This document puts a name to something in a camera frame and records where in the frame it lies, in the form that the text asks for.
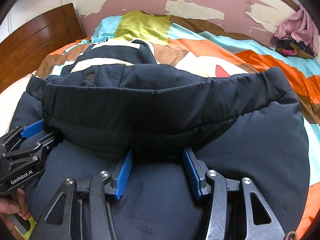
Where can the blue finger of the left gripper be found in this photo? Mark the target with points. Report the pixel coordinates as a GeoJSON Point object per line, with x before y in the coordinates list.
{"type": "Point", "coordinates": [40, 148]}
{"type": "Point", "coordinates": [30, 129]}

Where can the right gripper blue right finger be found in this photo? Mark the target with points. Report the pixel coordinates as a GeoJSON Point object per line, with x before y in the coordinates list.
{"type": "Point", "coordinates": [195, 172]}

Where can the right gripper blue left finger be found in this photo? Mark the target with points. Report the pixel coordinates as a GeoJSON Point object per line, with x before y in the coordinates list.
{"type": "Point", "coordinates": [120, 176]}

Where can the dark navy padded jacket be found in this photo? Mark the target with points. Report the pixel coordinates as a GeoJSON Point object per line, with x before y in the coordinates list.
{"type": "Point", "coordinates": [245, 125]}

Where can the person's left hand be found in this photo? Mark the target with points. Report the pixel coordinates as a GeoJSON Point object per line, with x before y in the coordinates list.
{"type": "Point", "coordinates": [15, 205]}

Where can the pale floral pillow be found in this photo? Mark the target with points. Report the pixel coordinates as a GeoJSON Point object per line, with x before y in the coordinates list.
{"type": "Point", "coordinates": [9, 100]}

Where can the brown wooden headboard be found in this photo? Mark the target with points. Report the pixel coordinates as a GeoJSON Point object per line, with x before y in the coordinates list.
{"type": "Point", "coordinates": [23, 51]}

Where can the colourful striped duvet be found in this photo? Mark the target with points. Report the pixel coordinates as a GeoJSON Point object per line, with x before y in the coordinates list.
{"type": "Point", "coordinates": [205, 49]}

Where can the pink window curtain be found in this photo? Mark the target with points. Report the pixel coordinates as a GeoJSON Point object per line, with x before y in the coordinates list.
{"type": "Point", "coordinates": [301, 28]}

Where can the dark clothes pile by wall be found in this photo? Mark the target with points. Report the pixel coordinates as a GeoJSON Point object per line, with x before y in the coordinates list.
{"type": "Point", "coordinates": [290, 47]}

